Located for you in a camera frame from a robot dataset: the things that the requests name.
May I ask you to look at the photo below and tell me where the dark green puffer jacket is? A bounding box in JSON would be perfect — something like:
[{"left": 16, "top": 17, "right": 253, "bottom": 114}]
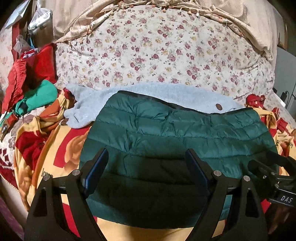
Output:
[{"left": 80, "top": 91, "right": 276, "bottom": 229}]

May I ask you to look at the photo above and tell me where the yellow red patterned blanket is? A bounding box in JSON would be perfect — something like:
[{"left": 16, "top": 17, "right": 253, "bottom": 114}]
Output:
[{"left": 14, "top": 89, "right": 295, "bottom": 240}]

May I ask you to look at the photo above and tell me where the light grey fleece sweater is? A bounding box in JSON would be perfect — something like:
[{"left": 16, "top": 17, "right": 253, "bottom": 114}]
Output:
[{"left": 64, "top": 82, "right": 242, "bottom": 128}]

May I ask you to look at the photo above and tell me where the bright green garment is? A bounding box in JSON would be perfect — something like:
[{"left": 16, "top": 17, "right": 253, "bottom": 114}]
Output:
[{"left": 13, "top": 80, "right": 58, "bottom": 116}]

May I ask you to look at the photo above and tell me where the beige satin bedspread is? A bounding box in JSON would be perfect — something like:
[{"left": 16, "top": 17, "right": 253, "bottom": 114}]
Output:
[{"left": 37, "top": 0, "right": 279, "bottom": 65}]

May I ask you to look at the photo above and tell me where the red garment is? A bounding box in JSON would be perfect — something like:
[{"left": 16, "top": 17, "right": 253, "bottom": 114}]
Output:
[{"left": 1, "top": 43, "right": 57, "bottom": 113}]

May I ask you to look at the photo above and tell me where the floral white quilt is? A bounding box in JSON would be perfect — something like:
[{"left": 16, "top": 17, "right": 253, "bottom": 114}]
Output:
[{"left": 55, "top": 6, "right": 275, "bottom": 98}]

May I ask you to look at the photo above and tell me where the clear plastic bag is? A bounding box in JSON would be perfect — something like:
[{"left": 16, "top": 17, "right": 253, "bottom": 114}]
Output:
[{"left": 28, "top": 8, "right": 52, "bottom": 31}]

